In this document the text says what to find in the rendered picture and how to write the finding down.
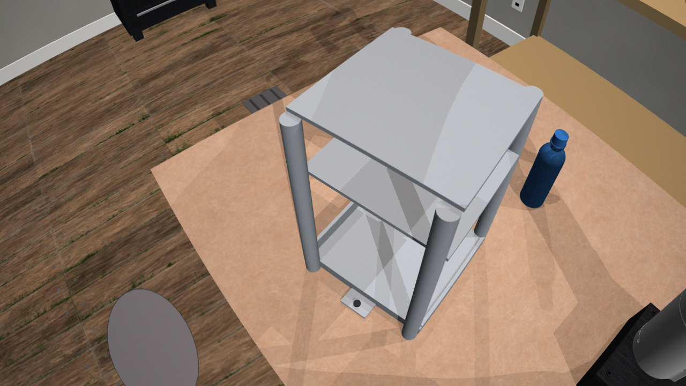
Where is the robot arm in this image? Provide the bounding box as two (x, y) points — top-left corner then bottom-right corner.
(632, 289), (686, 382)

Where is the blue bottle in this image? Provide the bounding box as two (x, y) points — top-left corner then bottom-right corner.
(520, 129), (569, 208)

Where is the grey metal shelving unit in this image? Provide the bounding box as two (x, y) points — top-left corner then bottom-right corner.
(279, 27), (543, 340)

